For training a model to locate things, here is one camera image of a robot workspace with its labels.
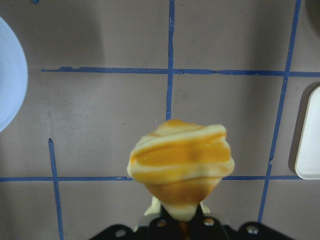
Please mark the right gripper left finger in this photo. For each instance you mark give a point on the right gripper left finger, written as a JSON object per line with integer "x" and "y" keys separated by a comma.
{"x": 159, "y": 227}

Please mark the white rectangular tray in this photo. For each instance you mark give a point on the white rectangular tray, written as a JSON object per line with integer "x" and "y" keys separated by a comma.
{"x": 307, "y": 164}

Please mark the blue plate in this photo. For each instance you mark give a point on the blue plate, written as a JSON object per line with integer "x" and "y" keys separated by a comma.
{"x": 13, "y": 75}

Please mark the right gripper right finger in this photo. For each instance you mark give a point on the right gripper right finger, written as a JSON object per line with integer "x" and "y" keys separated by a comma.
{"x": 204, "y": 226}

